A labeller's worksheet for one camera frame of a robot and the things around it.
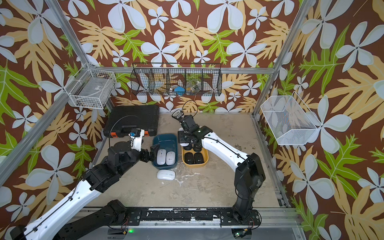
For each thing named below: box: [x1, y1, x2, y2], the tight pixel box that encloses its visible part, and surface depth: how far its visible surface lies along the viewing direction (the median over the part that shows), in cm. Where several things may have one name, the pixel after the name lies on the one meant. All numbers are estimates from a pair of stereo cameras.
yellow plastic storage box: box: [181, 146, 209, 167], surface depth 92 cm
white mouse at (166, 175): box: [156, 169, 176, 181], surface depth 88 cm
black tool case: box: [103, 104, 160, 138], surface depth 113 cm
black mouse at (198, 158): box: [194, 152, 204, 164], surface depth 95 cm
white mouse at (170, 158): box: [166, 151, 176, 166], surface depth 94 cm
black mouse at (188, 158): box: [184, 152, 194, 165], surface depth 95 cm
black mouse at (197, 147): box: [193, 143, 202, 152], surface depth 100 cm
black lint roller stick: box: [171, 109, 187, 126], surface depth 121 cm
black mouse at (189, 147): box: [183, 143, 193, 151], surface depth 100 cm
